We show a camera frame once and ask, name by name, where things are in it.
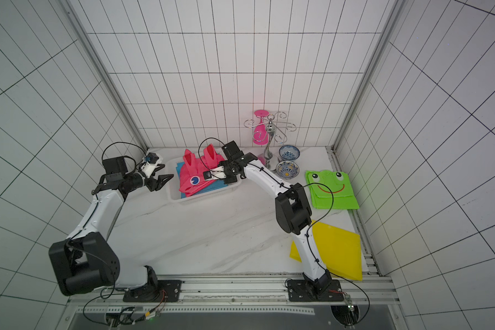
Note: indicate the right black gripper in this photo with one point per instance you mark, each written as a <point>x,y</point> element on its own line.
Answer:
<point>225,171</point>

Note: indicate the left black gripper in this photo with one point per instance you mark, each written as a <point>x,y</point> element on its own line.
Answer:
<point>157,185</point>

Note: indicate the white plastic perforated basket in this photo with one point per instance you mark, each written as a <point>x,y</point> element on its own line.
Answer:
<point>174,166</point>

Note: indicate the blue raincoat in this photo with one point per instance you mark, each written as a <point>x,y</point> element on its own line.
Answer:
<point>194,185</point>

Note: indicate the pink bunny face raincoat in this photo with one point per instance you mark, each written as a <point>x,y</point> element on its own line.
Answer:
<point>191,170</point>

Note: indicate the green frog face raincoat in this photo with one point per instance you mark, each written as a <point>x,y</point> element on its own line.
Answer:
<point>331,190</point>

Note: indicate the yellow raincoat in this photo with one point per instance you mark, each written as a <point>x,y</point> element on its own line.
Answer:
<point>324,247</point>

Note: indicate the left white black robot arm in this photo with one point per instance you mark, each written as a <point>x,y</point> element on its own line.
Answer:
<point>84,261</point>

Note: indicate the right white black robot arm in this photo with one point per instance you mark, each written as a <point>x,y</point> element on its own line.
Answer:
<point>293,214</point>

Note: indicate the silver metal glass rack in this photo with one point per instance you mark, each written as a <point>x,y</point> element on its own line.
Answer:
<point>277,128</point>

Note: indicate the pink plastic wine glass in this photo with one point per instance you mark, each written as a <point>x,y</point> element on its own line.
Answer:
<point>260,136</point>

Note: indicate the near blue patterned bowl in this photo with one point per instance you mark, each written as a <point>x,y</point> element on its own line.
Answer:
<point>287,170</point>

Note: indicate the blue patterned bowl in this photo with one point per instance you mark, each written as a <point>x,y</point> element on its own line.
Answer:
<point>287,170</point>
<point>289,153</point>

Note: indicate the far blue patterned bowl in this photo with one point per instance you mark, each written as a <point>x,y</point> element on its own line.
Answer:
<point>289,153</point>

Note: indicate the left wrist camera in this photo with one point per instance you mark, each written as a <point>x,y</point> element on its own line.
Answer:
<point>151,163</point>

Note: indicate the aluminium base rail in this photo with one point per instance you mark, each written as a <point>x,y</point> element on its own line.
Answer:
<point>275,293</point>

